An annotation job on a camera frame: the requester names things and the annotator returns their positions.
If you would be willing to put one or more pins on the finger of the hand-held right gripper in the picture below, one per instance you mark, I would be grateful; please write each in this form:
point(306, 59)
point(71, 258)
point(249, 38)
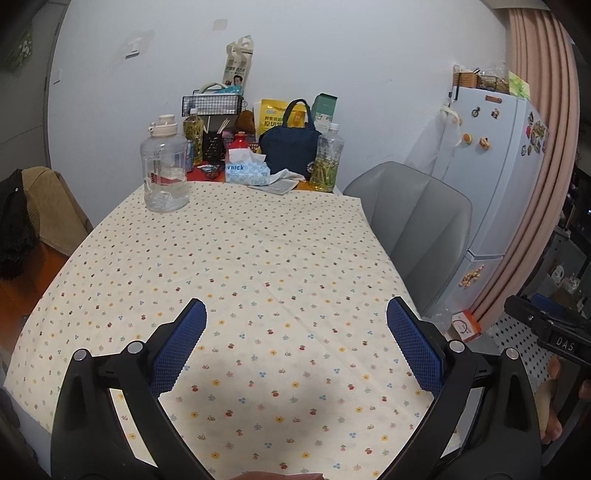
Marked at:
point(521, 307)

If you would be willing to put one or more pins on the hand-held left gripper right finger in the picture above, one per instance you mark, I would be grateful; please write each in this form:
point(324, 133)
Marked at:
point(415, 346)

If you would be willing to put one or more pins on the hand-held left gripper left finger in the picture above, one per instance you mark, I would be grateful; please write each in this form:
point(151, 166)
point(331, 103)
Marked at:
point(182, 341)

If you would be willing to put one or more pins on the person's right hand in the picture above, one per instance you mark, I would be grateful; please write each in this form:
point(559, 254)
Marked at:
point(547, 406)

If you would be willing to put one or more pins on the dark blue object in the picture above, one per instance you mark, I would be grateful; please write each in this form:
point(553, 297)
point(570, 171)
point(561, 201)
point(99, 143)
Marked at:
point(554, 305)

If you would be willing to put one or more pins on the clear plastic bag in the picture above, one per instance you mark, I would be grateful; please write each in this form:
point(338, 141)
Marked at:
point(443, 321)

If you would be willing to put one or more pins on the orange and white box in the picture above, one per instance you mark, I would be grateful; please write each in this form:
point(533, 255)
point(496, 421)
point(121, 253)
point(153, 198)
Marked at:
point(466, 325)

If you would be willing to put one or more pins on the yellow red ornament magnet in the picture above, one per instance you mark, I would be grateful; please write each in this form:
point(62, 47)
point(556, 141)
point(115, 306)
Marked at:
point(471, 277)

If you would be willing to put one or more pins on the dark storage shelf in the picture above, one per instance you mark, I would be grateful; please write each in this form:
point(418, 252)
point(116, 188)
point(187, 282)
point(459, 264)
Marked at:
point(568, 258)

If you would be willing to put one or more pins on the floral tablecloth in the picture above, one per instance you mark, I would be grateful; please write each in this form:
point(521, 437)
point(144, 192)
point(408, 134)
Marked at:
point(254, 240)

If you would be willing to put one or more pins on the white fridge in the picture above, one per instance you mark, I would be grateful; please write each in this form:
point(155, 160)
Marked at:
point(494, 184)

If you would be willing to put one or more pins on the grey chair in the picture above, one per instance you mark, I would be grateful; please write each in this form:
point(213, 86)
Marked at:
point(415, 217)

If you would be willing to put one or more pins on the large clear water jug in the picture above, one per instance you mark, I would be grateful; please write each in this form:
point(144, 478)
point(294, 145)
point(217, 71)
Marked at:
point(164, 184)

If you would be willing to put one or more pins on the red tray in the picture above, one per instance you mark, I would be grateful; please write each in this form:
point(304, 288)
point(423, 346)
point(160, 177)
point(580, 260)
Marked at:
point(196, 177)

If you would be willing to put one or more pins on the white hanging bag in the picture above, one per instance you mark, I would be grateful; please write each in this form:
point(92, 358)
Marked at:
point(445, 152)

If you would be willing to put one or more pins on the small dark object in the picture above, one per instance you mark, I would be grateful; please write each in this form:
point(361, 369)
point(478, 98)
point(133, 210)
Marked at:
point(212, 170)

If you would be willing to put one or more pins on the cluster of fridge magnets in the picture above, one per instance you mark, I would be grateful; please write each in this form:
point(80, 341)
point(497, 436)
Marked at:
point(535, 134)

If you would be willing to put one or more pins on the orange round magnet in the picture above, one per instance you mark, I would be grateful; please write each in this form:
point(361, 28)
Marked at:
point(467, 137)

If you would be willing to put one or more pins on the blue tissue pack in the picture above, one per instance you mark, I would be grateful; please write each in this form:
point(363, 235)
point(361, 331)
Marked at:
point(247, 174)

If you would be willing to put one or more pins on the flat printed paper sheet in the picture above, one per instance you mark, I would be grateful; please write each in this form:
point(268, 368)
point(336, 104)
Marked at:
point(277, 188)

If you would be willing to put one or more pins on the blue drink can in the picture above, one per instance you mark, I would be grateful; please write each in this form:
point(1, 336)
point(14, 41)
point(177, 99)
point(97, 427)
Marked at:
point(189, 159)

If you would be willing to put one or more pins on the black perforated holder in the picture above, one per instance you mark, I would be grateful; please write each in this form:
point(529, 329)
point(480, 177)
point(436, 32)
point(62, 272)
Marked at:
point(213, 150)

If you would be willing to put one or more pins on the white crumpled cloth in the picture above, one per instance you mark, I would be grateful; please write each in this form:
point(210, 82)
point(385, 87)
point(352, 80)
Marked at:
point(286, 176)

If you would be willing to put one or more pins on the small figure magnet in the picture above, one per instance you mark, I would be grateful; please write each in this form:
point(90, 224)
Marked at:
point(495, 112)

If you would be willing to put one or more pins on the clear bottle with green plants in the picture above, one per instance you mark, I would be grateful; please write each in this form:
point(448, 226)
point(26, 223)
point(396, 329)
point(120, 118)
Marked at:
point(325, 170)

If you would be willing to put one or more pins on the black cloth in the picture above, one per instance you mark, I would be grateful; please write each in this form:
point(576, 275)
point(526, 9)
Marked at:
point(16, 230)

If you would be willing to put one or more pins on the yellow tea bottle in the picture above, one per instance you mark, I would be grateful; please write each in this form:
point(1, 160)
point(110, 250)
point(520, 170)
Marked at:
point(194, 138)

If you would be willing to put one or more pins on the red bottle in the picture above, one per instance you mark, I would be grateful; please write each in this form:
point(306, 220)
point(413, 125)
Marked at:
point(240, 141)

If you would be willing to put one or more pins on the navy lunch bag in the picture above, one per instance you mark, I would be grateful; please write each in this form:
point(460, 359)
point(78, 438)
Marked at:
point(286, 152)

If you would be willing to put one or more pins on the bundle of wooden sticks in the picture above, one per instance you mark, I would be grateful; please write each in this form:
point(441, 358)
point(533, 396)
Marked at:
point(218, 125)

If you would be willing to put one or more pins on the wicker basket on fridge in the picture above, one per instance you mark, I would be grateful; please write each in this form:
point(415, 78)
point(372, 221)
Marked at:
point(493, 84)

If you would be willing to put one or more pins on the brown furry object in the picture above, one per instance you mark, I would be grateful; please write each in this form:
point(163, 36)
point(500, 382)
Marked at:
point(246, 122)

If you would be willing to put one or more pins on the pink curtain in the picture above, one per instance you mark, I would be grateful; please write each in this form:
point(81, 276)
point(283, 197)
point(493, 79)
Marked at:
point(549, 69)

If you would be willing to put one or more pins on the yellow snack bag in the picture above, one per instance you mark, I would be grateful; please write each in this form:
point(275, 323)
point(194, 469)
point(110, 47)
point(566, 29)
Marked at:
point(270, 115)

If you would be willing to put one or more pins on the green box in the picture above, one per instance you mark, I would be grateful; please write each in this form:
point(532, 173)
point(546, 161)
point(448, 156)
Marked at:
point(324, 108)

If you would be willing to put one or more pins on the teal packet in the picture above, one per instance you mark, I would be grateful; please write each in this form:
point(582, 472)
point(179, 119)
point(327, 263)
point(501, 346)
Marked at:
point(231, 88)

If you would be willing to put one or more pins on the white printed paper bag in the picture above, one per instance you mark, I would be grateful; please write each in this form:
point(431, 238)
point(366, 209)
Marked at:
point(238, 69)

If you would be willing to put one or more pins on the green floral cloth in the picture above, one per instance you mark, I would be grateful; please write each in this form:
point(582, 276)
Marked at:
point(21, 48)

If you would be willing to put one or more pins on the white light switch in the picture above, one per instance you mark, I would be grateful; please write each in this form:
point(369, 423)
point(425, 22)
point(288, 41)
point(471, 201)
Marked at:
point(134, 47)

